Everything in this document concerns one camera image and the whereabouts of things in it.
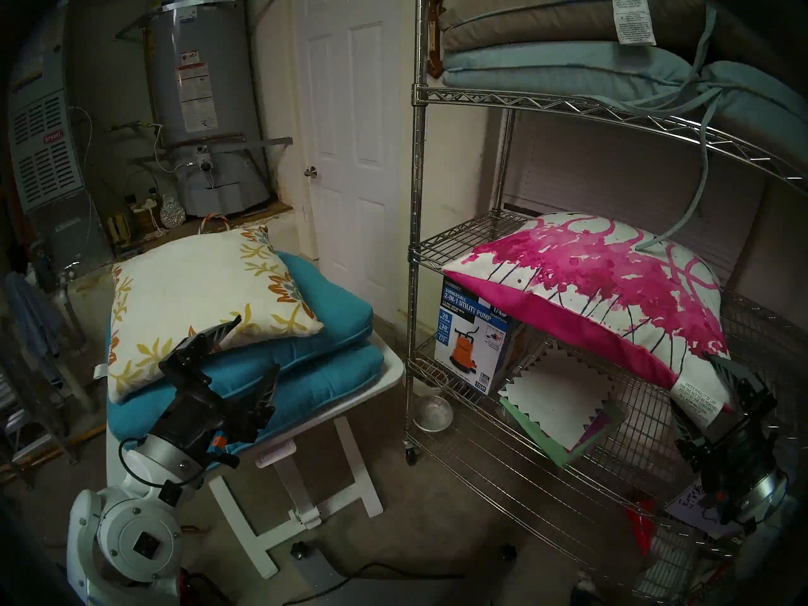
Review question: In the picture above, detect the blue hanging cloth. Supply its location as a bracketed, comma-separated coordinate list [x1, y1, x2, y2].
[3, 271, 67, 359]

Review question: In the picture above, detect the utility pump cardboard box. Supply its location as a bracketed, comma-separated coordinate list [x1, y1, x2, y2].
[434, 276, 537, 396]

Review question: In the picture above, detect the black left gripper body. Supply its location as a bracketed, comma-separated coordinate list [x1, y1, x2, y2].
[150, 345, 280, 465]

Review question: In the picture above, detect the pale blue bench cushion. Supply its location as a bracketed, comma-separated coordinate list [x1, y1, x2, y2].
[442, 42, 808, 252]

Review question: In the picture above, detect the wooden stick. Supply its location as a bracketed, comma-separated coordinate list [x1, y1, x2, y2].
[0, 425, 107, 482]

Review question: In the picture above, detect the chrome wire shelving rack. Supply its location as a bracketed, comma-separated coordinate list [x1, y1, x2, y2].
[404, 0, 808, 606]

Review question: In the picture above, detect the white box with black print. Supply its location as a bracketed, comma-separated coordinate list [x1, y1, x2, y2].
[663, 482, 746, 539]

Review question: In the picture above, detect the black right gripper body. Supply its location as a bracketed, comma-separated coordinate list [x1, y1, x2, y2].
[675, 401, 785, 525]

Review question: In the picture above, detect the red floor cable bundle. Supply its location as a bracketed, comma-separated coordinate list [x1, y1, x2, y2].
[177, 524, 209, 606]

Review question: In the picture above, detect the white overbed table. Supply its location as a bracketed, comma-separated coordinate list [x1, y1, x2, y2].
[95, 330, 405, 580]

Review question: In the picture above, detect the crumpled foil duct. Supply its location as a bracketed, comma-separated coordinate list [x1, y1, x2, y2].
[159, 193, 187, 228]

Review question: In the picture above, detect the black floor cable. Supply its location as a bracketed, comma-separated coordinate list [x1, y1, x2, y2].
[281, 564, 468, 606]

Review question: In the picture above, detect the metal step ladder frame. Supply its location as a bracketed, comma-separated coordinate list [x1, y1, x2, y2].
[0, 346, 83, 466]

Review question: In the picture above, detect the grey furnace unit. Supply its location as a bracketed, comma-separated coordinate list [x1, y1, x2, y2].
[6, 0, 114, 277]

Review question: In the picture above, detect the cream floral leaf cushion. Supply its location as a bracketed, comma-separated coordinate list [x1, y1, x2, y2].
[107, 226, 324, 403]

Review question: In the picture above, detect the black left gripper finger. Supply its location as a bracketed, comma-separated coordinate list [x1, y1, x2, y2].
[246, 362, 282, 424]
[179, 314, 243, 360]

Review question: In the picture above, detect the purple paper sheet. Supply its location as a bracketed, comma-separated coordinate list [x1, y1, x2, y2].
[571, 409, 614, 451]

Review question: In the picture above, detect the red plastic object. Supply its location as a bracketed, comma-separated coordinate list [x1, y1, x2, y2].
[628, 497, 657, 556]

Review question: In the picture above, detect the metal bowl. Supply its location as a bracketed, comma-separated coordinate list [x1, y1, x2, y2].
[412, 395, 455, 433]

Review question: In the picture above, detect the teal tufted seat cushion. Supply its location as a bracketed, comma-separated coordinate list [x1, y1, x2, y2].
[106, 345, 384, 454]
[107, 251, 373, 441]

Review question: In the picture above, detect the white panel door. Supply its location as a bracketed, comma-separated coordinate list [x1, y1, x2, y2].
[294, 0, 420, 334]

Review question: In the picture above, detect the pink splash print cushion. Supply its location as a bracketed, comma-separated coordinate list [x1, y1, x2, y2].
[442, 211, 736, 432]

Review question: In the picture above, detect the grey water heater tank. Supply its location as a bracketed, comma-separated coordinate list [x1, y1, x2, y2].
[142, 0, 282, 217]

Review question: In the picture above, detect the brown bench cushion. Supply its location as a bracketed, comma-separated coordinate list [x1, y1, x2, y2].
[439, 0, 808, 75]

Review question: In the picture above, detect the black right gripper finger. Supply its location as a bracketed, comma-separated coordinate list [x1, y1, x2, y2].
[706, 352, 778, 414]
[670, 401, 706, 452]

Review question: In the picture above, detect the grey floor plate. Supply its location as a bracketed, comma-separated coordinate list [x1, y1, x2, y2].
[297, 544, 354, 606]

